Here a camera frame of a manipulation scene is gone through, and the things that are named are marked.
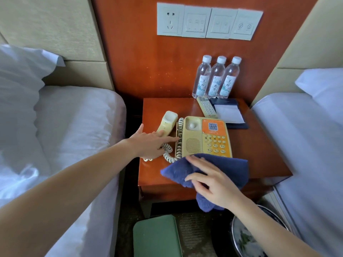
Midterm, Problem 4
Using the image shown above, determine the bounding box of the person's left hand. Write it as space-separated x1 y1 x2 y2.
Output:
125 124 180 160

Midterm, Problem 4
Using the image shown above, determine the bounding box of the person's right hand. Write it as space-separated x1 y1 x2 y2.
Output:
184 155 253 212

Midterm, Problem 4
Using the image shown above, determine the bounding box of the blue cleaning cloth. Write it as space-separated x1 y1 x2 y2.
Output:
160 153 250 213

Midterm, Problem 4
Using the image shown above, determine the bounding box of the beige telephone handset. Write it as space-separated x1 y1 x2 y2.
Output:
156 111 178 137

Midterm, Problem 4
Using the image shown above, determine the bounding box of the person's right forearm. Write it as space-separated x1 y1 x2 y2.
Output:
230 195 324 257

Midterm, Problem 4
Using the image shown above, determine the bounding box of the person's left forearm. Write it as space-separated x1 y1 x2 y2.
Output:
0 138 134 257

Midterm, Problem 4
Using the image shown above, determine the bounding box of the beige telephone base orange label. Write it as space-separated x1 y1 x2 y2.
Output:
175 116 233 159

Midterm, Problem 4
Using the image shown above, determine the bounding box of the dark blue notepad folder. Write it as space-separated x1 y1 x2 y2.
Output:
209 98 250 130

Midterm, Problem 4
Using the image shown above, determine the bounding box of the reddish wooden nightstand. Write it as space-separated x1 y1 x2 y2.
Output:
138 97 293 219

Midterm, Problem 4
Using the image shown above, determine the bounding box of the white note paper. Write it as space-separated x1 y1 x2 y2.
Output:
214 104 245 124

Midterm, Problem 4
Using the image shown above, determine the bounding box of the beige remote control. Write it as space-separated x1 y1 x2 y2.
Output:
196 96 218 119

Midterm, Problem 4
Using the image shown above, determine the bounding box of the bed with white sheet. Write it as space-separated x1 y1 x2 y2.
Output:
251 92 343 257
0 85 127 257

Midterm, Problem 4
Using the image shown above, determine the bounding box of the black trash bin clear liner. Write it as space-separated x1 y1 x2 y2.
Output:
231 205 293 257

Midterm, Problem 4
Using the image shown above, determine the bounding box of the clear water bottle white cap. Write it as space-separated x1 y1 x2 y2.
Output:
217 56 242 99
206 56 227 99
192 55 212 99

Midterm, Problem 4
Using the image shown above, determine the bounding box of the white pillow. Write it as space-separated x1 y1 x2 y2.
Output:
0 44 66 200
295 67 343 127

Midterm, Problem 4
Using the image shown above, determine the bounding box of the beige padded headboard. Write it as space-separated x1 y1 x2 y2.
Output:
250 0 343 107
0 0 116 92

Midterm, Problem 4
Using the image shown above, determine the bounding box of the white coiled telephone cord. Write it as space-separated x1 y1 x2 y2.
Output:
143 118 185 163

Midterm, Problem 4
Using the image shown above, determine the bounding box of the white wall power socket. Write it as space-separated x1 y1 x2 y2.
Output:
157 2 185 37

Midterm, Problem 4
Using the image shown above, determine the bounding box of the white six-button switch panel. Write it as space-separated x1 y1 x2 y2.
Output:
182 5 212 38

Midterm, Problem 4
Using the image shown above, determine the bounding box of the white two-button switch panel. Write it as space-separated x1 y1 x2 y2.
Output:
205 7 238 39

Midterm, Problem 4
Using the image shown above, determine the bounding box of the white round-icon switch panel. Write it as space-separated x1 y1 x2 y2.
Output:
229 8 264 41

